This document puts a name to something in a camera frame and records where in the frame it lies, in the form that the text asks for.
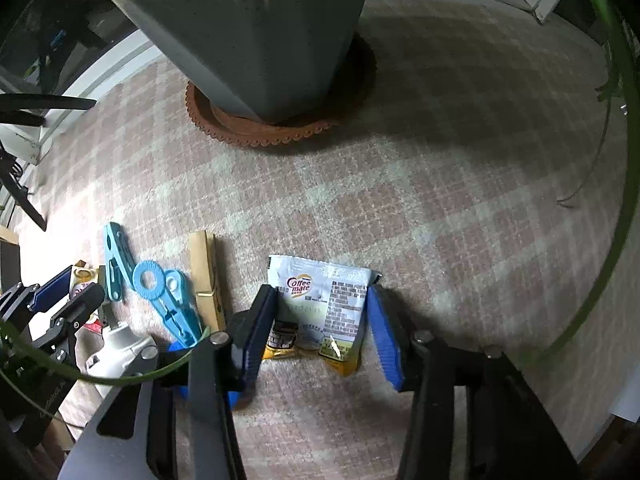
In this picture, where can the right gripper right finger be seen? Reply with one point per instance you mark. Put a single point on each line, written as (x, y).
(391, 330)

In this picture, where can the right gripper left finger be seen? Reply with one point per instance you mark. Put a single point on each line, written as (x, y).
(250, 330)

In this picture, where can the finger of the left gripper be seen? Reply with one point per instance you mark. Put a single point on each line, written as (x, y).
(49, 294)
(69, 319)

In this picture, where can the red white coffee sachet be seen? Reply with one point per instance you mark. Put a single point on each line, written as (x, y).
(81, 276)

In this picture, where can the light blue plastic clip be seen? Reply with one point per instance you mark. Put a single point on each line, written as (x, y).
(119, 264)

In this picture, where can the coffee mate creamer sachet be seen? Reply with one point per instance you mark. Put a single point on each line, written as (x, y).
(321, 311)

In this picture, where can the white power adapter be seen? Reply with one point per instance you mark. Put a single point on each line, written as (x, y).
(121, 345)

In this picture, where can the wooden clothespin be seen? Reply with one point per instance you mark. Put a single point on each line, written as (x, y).
(205, 280)

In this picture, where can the black tripod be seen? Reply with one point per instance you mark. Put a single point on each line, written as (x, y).
(24, 110)

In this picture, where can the brown pot saucer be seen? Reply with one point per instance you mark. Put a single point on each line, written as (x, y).
(280, 110)

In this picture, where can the grey plant pot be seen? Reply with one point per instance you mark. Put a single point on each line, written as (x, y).
(250, 57)

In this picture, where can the green plant leaves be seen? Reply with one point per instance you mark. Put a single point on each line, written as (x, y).
(487, 121)

